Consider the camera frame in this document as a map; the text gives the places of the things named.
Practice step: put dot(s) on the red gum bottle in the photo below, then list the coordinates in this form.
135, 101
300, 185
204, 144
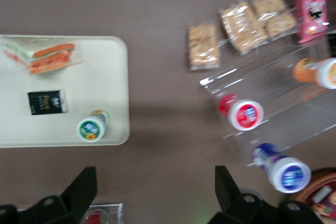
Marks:
245, 113

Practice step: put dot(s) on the wrapped triangle sandwich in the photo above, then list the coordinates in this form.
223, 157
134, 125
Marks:
50, 58

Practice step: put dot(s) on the blue gum bottle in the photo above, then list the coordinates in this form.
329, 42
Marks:
287, 175

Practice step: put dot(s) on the orange gum bottle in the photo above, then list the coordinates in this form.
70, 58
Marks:
312, 73

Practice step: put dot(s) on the clear acrylic bottle rack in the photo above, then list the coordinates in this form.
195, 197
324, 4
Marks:
115, 212

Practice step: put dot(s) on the small black box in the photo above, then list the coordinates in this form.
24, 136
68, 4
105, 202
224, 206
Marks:
44, 102

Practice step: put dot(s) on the clear cracker packet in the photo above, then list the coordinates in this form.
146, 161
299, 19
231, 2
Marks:
242, 27
203, 47
274, 14

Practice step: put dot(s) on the pink snack packet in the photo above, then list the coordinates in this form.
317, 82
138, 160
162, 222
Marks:
312, 11

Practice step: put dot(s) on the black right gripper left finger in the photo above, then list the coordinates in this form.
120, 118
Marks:
76, 197

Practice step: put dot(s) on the cream plastic tray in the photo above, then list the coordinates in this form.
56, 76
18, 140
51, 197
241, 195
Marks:
86, 87

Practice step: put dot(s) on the red cola bottle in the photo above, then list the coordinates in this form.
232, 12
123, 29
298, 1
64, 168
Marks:
97, 217

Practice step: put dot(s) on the round brown wicker basket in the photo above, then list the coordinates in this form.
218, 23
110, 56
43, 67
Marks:
307, 200

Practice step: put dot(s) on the green gum bottle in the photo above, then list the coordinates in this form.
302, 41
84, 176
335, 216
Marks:
91, 128

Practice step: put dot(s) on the red cookie box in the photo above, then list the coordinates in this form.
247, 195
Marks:
324, 199

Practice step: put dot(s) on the clear acrylic stepped stand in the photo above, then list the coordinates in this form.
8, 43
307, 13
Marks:
288, 103

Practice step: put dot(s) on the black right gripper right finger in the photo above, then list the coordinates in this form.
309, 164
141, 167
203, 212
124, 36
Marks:
231, 203

